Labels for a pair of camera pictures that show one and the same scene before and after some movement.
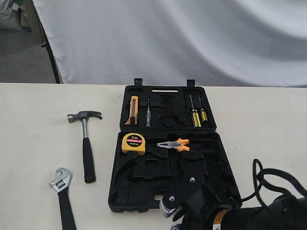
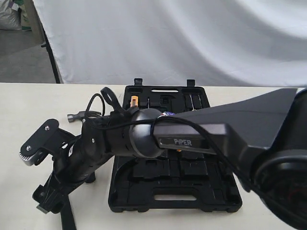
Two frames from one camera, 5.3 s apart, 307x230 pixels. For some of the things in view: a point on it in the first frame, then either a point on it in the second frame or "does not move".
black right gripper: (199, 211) to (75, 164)
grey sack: (8, 21) does not move
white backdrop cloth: (217, 43) does not move
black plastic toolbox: (161, 127) does not move
